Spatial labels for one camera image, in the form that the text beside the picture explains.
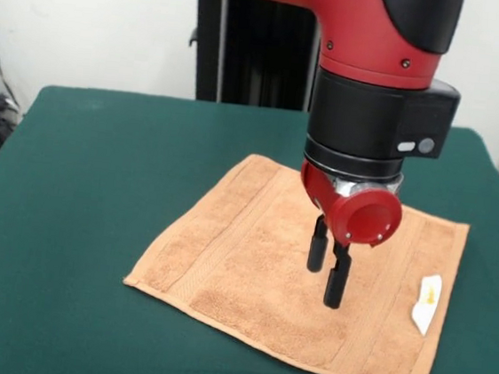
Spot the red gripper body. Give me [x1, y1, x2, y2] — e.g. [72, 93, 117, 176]
[293, 160, 408, 253]

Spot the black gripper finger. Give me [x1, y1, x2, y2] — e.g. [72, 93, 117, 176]
[305, 213, 331, 275]
[321, 238, 355, 312]

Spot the tan terry towel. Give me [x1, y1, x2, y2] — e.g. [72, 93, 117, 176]
[112, 140, 477, 374]

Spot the dark green table cloth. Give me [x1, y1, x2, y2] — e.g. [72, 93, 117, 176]
[0, 77, 499, 374]

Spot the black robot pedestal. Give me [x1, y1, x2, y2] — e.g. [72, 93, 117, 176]
[169, 0, 328, 114]

